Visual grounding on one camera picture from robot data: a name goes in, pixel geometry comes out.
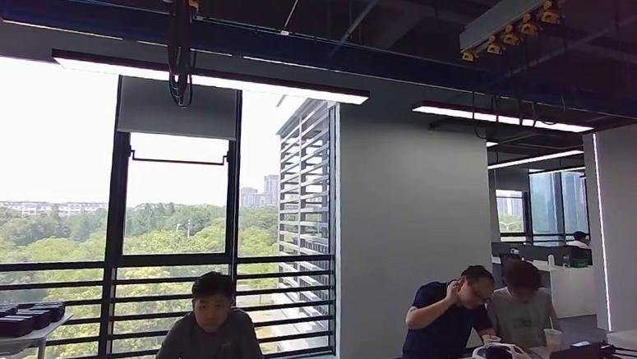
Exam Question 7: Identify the black equipment case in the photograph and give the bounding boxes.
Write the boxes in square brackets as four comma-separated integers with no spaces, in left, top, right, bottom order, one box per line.
[0,297,67,349]

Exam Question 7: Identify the clear cup with straw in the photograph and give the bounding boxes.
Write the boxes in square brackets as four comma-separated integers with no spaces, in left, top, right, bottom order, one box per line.
[541,316,565,354]

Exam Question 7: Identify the person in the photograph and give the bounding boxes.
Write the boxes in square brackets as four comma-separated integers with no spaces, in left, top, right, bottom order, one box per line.
[150,268,272,359]
[399,260,498,359]
[564,229,592,251]
[484,256,565,352]

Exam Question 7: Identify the white metal side table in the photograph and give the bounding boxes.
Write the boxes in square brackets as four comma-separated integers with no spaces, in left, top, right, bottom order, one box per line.
[0,308,76,359]

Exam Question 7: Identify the black hanging cable loops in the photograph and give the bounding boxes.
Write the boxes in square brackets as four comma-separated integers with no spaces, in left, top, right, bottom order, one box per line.
[160,0,200,108]

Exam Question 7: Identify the black mesh office chair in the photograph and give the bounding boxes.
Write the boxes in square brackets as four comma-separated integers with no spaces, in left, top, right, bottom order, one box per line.
[497,251,523,278]

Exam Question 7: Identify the thin strip light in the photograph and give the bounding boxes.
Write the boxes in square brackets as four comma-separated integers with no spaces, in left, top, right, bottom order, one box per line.
[410,99,596,136]
[486,144,586,176]

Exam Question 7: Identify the white counter desk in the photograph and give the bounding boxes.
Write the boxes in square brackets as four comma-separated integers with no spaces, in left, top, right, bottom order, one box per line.
[487,241,602,322]

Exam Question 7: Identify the blue overhead crane beam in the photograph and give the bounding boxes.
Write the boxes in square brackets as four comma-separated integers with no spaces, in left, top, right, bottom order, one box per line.
[0,0,637,117]

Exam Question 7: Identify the grey roller blind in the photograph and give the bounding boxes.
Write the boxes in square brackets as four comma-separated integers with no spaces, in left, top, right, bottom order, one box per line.
[115,76,242,141]

